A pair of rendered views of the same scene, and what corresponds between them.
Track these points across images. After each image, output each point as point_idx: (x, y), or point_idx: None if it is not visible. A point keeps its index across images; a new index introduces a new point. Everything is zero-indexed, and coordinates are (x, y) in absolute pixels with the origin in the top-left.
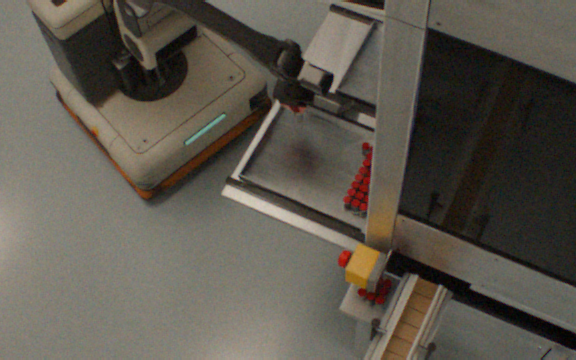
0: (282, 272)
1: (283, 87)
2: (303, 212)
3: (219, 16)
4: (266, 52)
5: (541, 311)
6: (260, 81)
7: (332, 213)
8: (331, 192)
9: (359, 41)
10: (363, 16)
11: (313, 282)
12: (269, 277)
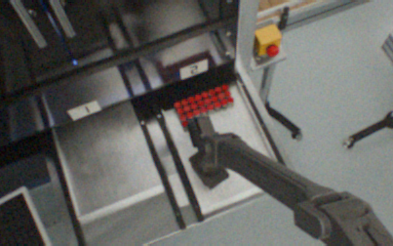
0: (236, 236)
1: (216, 173)
2: (261, 119)
3: (268, 164)
4: (238, 142)
5: None
6: None
7: (242, 108)
8: (230, 122)
9: (101, 218)
10: (77, 232)
11: (223, 215)
12: (246, 240)
